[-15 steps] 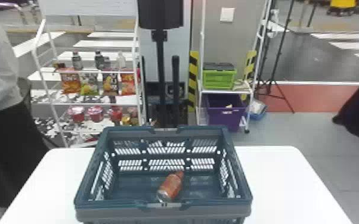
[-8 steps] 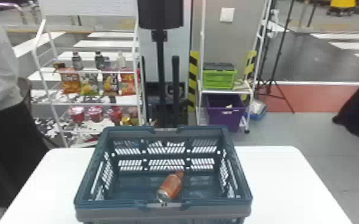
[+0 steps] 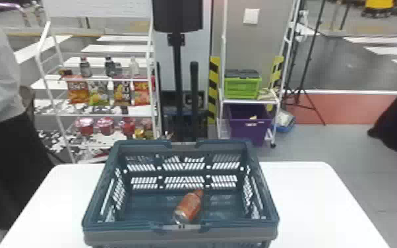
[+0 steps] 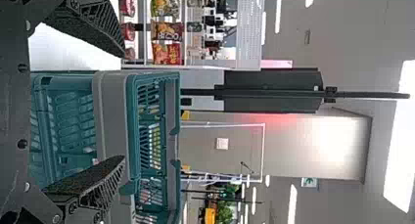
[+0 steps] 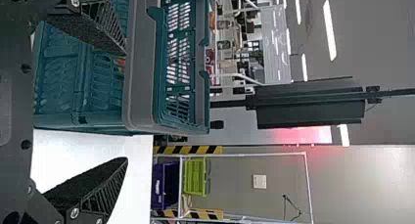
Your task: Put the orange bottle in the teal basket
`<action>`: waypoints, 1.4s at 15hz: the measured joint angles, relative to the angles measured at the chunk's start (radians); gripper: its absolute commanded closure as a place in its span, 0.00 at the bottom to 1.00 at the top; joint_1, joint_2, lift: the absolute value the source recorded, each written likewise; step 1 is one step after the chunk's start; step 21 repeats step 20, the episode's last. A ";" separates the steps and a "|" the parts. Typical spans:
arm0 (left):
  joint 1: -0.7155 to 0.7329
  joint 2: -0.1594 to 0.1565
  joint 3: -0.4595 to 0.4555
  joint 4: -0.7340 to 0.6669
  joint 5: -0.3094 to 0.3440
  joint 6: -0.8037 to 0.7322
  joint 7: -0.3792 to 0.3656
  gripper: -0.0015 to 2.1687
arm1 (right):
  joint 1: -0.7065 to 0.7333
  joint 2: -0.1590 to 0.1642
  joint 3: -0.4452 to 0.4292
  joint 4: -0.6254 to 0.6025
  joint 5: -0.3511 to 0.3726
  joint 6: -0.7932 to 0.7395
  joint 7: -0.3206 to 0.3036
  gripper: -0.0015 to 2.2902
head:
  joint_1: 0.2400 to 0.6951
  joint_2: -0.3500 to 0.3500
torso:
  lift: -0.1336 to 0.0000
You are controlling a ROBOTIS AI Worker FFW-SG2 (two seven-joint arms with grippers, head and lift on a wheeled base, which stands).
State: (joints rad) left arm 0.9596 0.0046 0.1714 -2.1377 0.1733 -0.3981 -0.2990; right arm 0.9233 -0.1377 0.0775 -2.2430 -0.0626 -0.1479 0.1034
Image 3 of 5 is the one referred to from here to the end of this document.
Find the white wire rack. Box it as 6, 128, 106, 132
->
13, 20, 164, 165

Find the purple crate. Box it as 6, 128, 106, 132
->
227, 104, 274, 146

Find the blue basket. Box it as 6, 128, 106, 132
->
81, 139, 280, 248

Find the yellow black striped post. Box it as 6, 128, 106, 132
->
207, 55, 221, 125

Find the green crate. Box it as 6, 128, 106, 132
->
223, 69, 263, 100

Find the clear bottle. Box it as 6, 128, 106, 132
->
128, 56, 140, 77

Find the orange snack packet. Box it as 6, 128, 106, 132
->
65, 75, 90, 104

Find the white shelf trolley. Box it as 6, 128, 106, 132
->
216, 0, 303, 148

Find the dark bottle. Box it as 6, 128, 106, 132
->
79, 55, 93, 78
104, 55, 117, 78

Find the yellow snack packet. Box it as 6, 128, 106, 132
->
113, 76, 133, 106

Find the black tripod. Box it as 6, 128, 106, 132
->
282, 0, 327, 126

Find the red snack packet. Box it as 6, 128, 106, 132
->
133, 76, 152, 106

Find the green snack packet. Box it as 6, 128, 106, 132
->
88, 80, 110, 106

